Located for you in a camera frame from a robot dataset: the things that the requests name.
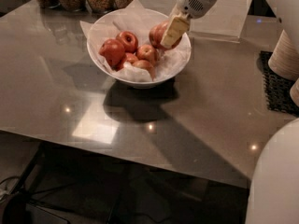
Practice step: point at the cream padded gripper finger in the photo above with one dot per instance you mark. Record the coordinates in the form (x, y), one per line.
(177, 26)
(175, 11)

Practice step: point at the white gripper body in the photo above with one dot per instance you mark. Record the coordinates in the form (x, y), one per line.
(191, 1)

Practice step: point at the large red apple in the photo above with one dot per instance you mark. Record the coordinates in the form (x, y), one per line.
(155, 36)

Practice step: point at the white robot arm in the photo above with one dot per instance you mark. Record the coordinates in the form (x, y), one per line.
(287, 11)

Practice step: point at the red apple in centre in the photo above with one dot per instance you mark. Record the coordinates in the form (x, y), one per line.
(147, 52)

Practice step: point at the red apple with stem cavity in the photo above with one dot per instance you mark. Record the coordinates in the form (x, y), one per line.
(129, 41)

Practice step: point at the yellow-red apple at front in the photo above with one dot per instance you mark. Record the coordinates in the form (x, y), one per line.
(146, 65)

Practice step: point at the white bowl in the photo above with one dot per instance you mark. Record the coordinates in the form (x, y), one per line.
(177, 62)

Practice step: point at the small red apple lower centre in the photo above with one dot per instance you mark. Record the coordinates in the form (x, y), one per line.
(128, 57)

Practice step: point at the dark red apple left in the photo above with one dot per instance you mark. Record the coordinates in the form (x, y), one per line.
(113, 51)

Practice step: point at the clear acrylic sign holder right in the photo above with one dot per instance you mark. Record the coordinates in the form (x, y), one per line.
(223, 22)

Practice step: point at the white paper liner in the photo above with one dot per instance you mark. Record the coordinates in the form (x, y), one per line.
(137, 19)

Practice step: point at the stacked paper cups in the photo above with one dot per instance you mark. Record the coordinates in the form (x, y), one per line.
(284, 60)

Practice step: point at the dark round object on floor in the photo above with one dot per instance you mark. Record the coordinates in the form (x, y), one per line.
(13, 209)

